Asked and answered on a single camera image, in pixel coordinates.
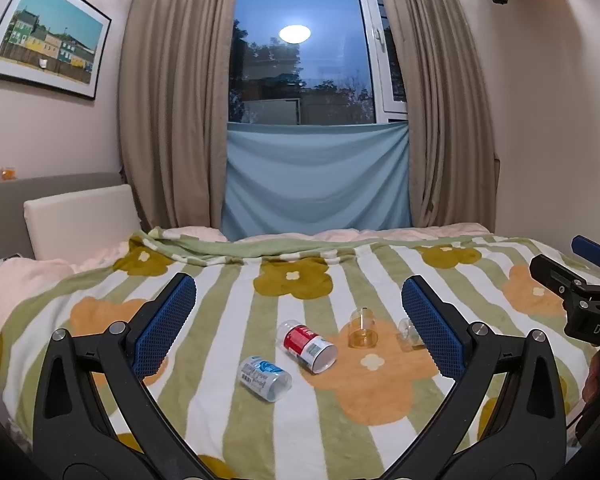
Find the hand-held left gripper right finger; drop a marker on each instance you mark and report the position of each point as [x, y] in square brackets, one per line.
[432, 327]

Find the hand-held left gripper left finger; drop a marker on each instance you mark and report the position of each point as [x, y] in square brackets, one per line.
[162, 327]

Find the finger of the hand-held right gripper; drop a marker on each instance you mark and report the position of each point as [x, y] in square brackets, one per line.
[592, 251]
[555, 275]

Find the small clear cup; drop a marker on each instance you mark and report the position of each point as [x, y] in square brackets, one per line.
[409, 335]

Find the clear cup with amber bottom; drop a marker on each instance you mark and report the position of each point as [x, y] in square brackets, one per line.
[362, 332]

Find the clear cup with blue label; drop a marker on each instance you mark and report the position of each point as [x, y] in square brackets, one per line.
[262, 377]

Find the clear cup with red label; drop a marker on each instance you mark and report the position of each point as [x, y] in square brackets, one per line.
[307, 345]

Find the white pillow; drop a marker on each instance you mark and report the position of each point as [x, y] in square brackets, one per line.
[80, 220]

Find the green striped floral blanket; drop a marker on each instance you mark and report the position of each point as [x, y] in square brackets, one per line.
[280, 410]

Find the light blue cloth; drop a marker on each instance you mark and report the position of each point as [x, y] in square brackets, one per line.
[317, 180]

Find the grey bed headboard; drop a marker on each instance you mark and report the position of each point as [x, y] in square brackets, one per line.
[0, 225]

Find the beige curtain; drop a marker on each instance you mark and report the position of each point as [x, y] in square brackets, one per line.
[175, 95]
[440, 100]

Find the small orange jar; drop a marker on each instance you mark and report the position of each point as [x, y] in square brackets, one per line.
[8, 174]

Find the framed picture of houses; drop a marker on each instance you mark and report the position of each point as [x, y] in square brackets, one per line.
[45, 35]

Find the window with white frame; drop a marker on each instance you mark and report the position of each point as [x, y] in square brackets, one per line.
[310, 55]

